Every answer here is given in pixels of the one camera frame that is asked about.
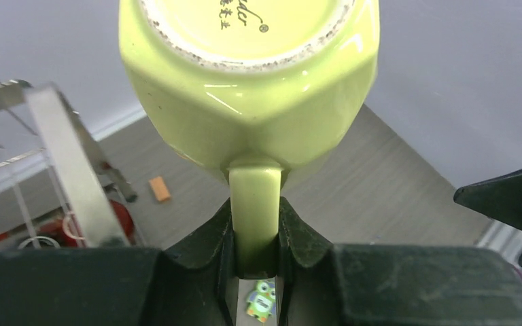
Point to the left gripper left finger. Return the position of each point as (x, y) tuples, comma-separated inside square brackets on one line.
[(191, 283)]

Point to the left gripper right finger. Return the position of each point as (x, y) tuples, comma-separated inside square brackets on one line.
[(322, 283)]

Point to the lime green mug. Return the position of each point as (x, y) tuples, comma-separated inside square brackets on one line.
[(255, 92)]

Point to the steel two-tier dish rack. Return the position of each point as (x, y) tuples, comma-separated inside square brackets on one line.
[(75, 162)]

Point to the green owl toy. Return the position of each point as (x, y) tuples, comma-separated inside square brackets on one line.
[(261, 301)]

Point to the small wooden block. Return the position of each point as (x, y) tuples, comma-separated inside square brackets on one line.
[(159, 189)]

